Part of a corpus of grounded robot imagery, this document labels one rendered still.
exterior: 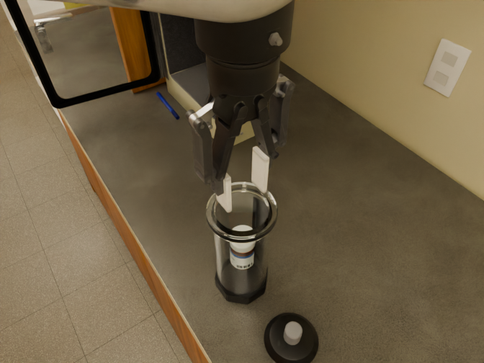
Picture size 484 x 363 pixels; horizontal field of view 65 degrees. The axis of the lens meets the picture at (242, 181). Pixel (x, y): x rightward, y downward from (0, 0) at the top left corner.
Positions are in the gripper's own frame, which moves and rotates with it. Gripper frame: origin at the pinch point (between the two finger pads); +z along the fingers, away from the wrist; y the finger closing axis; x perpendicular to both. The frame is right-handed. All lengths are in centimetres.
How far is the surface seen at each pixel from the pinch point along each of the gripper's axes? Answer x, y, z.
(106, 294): -68, 26, 123
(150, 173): -35.8, 2.2, 28.7
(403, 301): 21.2, -22.2, 28.2
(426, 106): -7, -60, 17
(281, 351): 15.8, 3.0, 24.6
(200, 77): -55, -24, 21
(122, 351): -41, 30, 123
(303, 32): -53, -60, 17
